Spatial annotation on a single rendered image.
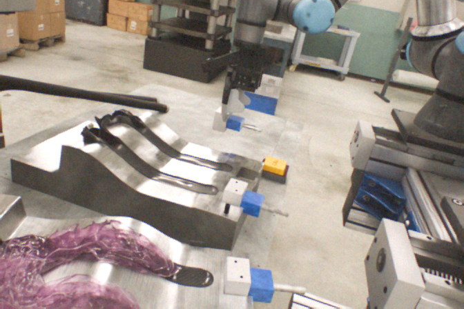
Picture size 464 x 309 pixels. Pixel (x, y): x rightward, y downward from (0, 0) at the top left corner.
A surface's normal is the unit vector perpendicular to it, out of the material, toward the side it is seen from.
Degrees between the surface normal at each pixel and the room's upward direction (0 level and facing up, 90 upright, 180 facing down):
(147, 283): 29
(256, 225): 0
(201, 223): 90
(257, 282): 0
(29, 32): 90
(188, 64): 90
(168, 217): 90
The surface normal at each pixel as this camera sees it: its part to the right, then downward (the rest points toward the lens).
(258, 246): 0.18, -0.90
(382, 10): -0.19, 0.36
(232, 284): 0.02, 0.40
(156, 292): 0.61, -0.73
